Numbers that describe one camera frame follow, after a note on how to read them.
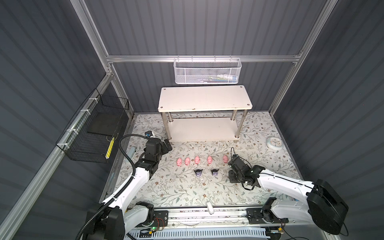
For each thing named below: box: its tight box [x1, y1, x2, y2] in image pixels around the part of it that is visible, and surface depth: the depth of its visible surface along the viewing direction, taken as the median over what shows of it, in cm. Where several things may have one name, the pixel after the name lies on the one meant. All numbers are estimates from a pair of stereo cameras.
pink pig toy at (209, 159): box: [207, 155, 213, 164], surface depth 95 cm
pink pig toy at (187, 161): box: [184, 157, 191, 166], surface depth 94 cm
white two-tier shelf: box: [158, 85, 253, 142], surface depth 89 cm
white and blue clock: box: [266, 136, 284, 151], surface depth 101 cm
